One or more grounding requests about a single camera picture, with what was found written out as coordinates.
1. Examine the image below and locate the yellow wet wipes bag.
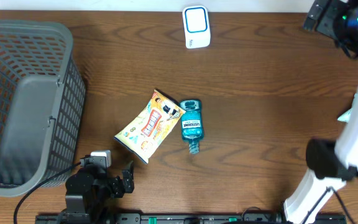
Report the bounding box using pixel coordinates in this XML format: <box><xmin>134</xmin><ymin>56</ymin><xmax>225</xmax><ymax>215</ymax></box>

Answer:
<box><xmin>114</xmin><ymin>90</ymin><xmax>186</xmax><ymax>164</ymax></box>

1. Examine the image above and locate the teal mouthwash bottle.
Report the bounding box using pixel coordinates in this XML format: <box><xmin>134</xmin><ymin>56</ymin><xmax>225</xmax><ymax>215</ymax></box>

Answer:
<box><xmin>180</xmin><ymin>100</ymin><xmax>204</xmax><ymax>154</ymax></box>

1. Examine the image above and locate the light blue wipes pack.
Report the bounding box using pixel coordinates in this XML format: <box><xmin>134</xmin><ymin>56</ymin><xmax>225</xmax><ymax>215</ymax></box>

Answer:
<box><xmin>337</xmin><ymin>108</ymin><xmax>352</xmax><ymax>123</ymax></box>

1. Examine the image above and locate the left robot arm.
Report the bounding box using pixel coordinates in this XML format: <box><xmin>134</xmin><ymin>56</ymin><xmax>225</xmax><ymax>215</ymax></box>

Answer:
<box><xmin>62</xmin><ymin>156</ymin><xmax>134</xmax><ymax>224</ymax></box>

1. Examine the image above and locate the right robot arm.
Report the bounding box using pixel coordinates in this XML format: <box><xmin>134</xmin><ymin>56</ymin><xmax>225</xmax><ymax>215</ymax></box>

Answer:
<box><xmin>283</xmin><ymin>0</ymin><xmax>358</xmax><ymax>223</ymax></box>

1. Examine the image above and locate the white barcode scanner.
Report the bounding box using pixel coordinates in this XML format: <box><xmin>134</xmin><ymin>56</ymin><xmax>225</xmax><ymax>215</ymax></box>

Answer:
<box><xmin>182</xmin><ymin>6</ymin><xmax>211</xmax><ymax>49</ymax></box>

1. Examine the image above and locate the grey plastic shopping basket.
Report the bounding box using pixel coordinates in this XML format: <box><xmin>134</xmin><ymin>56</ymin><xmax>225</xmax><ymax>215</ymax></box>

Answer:
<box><xmin>0</xmin><ymin>20</ymin><xmax>86</xmax><ymax>197</ymax></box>

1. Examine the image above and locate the left camera cable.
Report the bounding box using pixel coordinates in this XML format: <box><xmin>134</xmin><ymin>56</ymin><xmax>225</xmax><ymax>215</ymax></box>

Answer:
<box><xmin>12</xmin><ymin>161</ymin><xmax>83</xmax><ymax>224</ymax></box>

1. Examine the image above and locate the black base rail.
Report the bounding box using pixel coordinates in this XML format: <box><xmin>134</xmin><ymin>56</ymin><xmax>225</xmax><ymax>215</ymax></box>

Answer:
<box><xmin>35</xmin><ymin>211</ymin><xmax>347</xmax><ymax>224</ymax></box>

